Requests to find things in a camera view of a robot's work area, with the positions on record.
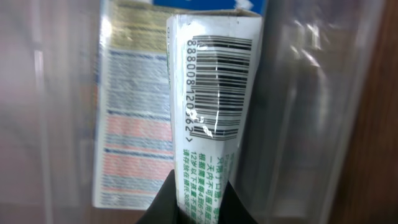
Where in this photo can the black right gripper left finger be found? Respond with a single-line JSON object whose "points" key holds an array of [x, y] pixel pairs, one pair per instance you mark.
{"points": [[164, 209]]}

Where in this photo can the clear plastic container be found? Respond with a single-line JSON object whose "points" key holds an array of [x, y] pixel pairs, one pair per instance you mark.
{"points": [[313, 62]]}

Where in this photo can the white green medicine box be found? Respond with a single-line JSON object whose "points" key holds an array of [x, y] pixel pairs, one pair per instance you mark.
{"points": [[212, 59]]}

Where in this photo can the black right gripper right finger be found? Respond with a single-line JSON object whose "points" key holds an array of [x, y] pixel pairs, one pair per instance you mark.
{"points": [[232, 211]]}

